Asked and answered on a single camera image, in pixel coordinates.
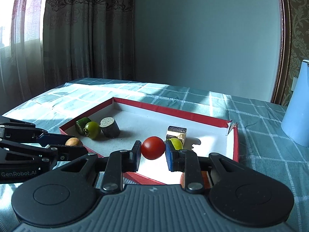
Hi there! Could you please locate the brown longan fruit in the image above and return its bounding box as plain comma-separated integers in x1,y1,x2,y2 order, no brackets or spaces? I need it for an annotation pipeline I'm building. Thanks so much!
65,137,83,147

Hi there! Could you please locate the light green tomato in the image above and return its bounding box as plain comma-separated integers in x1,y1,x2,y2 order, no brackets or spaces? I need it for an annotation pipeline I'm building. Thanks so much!
169,138,183,150

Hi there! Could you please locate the orange mandarin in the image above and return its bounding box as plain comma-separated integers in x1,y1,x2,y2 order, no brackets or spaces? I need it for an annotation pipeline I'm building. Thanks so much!
180,171,212,189

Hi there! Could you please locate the green cucumber piece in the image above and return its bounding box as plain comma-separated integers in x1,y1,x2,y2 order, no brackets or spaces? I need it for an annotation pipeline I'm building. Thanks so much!
75,117,91,136

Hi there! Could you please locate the red cherry tomato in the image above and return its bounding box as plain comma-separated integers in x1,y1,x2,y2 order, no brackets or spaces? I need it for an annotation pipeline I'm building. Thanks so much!
141,136,166,160

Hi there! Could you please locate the black cylinder cork top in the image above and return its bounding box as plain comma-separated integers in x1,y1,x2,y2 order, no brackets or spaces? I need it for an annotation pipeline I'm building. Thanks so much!
99,117,120,138

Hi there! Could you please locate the dark green tomato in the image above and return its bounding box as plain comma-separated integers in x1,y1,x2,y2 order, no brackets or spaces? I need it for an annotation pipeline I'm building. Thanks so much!
83,122,101,139

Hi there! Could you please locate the red shallow cardboard tray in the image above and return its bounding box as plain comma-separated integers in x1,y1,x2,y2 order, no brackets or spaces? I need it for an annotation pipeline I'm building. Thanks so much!
59,96,240,186

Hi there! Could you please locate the checked teal tablecloth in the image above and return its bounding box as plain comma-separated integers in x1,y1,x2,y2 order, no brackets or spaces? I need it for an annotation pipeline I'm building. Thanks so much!
4,78,308,231

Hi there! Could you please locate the patterned brown curtain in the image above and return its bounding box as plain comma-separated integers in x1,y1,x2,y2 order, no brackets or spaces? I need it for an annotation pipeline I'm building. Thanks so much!
0,0,136,95

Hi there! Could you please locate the blue kettle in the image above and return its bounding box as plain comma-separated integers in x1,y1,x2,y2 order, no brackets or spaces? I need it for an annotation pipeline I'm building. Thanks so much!
281,60,309,147

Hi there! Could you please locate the brown wooden door frame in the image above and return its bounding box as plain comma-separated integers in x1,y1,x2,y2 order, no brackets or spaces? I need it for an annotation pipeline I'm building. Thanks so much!
271,0,292,104

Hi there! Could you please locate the white wall switch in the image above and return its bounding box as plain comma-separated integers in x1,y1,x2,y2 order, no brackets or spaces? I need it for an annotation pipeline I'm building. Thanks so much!
291,77,298,92

